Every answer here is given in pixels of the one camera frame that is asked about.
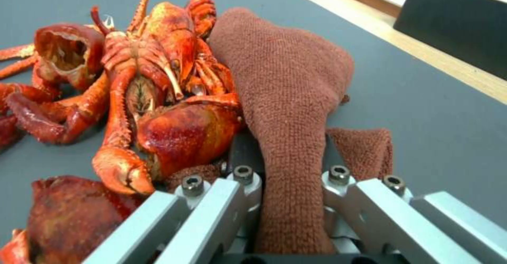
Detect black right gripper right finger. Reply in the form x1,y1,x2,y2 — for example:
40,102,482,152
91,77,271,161
322,133,507,264

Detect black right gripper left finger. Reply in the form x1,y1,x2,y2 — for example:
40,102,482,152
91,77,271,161
83,130,267,264

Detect brown terry towel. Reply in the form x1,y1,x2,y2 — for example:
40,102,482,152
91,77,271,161
164,7,395,254

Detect glossy red crayfish carapace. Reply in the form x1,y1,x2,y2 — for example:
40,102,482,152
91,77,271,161
135,96,243,182

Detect orange crayfish claw with pincer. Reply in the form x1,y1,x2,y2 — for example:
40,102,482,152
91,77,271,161
91,68,156,196

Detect dull dark red crayfish shell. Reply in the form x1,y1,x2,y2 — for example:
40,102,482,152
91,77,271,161
23,175,145,264

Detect whole red crayfish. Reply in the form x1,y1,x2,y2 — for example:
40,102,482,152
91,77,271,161
90,0,240,119

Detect small red crayfish piece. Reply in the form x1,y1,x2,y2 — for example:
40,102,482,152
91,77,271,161
0,229,32,264

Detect black cabinet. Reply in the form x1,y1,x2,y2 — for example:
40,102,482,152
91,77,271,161
393,0,507,81

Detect wooden skirting board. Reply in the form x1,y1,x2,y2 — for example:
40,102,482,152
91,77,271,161
345,0,404,19

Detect hollow red crayfish head shell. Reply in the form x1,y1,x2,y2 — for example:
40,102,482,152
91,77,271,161
32,23,107,92

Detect thin orange crayfish legs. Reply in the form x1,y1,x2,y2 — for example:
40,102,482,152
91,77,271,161
0,44,40,80

